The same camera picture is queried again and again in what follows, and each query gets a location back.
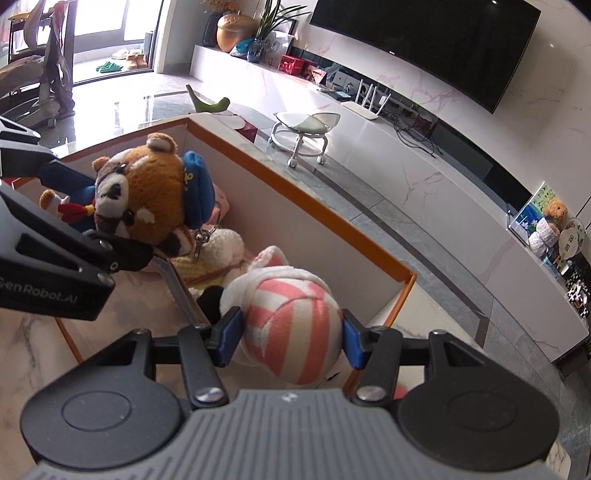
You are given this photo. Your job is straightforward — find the green potted plant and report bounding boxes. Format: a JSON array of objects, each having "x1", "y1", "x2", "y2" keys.
[{"x1": 247, "y1": 0, "x2": 309, "y2": 64}]

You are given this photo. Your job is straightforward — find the red paper bag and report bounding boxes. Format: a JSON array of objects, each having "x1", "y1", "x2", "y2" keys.
[{"x1": 237, "y1": 117, "x2": 260, "y2": 144}]

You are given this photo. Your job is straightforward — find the white rolling stool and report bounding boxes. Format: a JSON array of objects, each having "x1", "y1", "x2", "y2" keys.
[{"x1": 268, "y1": 111, "x2": 342, "y2": 168}]

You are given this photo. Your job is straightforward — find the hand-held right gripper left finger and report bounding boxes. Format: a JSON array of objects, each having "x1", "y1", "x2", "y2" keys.
[{"x1": 110, "y1": 306, "x2": 244, "y2": 409}]

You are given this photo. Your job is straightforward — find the brown teddy bear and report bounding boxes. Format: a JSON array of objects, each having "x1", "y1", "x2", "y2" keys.
[{"x1": 527, "y1": 199, "x2": 570, "y2": 258}]

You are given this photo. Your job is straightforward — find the grey office chair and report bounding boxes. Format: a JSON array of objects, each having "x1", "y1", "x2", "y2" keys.
[{"x1": 0, "y1": 0, "x2": 77, "y2": 129}]

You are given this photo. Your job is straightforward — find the golden acorn-shaped vase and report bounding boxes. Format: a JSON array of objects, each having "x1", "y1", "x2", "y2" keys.
[{"x1": 216, "y1": 13, "x2": 257, "y2": 54}]

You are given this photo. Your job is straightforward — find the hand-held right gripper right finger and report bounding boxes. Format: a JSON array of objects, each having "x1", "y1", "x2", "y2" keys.
[{"x1": 341, "y1": 308, "x2": 468, "y2": 408}]

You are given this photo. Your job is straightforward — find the green curved toy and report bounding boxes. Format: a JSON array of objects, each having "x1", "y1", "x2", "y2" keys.
[{"x1": 185, "y1": 83, "x2": 231, "y2": 113}]

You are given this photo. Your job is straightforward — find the black wall television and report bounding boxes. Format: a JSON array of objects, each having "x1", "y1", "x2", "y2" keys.
[{"x1": 308, "y1": 0, "x2": 542, "y2": 114}]

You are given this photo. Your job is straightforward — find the pink striped plush toy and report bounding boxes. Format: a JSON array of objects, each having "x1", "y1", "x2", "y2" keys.
[{"x1": 198, "y1": 246, "x2": 345, "y2": 387}]

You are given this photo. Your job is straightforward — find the white marble television cabinet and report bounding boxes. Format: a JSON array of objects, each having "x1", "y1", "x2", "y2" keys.
[{"x1": 189, "y1": 44, "x2": 591, "y2": 366}]

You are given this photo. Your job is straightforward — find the dark vase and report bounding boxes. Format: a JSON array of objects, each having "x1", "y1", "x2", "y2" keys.
[{"x1": 202, "y1": 11, "x2": 225, "y2": 48}]

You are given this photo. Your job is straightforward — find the orange-edged storage box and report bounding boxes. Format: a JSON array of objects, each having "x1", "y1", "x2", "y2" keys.
[{"x1": 11, "y1": 113, "x2": 417, "y2": 402}]

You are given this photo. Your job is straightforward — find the black cables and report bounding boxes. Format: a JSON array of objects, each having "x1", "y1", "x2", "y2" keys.
[{"x1": 392, "y1": 113, "x2": 445, "y2": 158}]

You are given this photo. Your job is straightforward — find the round white hand fan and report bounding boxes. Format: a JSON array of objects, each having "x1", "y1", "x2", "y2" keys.
[{"x1": 555, "y1": 217, "x2": 585, "y2": 258}]

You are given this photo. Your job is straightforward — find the acrylic picture frame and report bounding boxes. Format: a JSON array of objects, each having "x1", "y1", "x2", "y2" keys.
[{"x1": 506, "y1": 181, "x2": 562, "y2": 246}]

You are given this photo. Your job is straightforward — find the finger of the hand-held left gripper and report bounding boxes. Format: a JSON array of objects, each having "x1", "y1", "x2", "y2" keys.
[
  {"x1": 0, "y1": 115, "x2": 64, "y2": 179},
  {"x1": 0, "y1": 184, "x2": 154, "y2": 283}
]

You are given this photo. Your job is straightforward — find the cream knitted plush toy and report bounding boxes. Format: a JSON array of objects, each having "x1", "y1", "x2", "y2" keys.
[{"x1": 170, "y1": 226, "x2": 254, "y2": 298}]

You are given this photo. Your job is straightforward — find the red panda plush toy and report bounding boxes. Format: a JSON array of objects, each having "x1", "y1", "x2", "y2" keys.
[{"x1": 39, "y1": 132, "x2": 219, "y2": 258}]

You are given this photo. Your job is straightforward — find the beige slippers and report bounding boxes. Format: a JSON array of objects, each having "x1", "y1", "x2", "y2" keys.
[{"x1": 112, "y1": 48, "x2": 147, "y2": 71}]

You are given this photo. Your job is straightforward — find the white router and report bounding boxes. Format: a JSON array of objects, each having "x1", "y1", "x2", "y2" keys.
[{"x1": 341, "y1": 80, "x2": 392, "y2": 123}]

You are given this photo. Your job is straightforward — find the red gift box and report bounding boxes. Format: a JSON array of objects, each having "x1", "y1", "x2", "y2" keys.
[{"x1": 277, "y1": 54, "x2": 306, "y2": 75}]

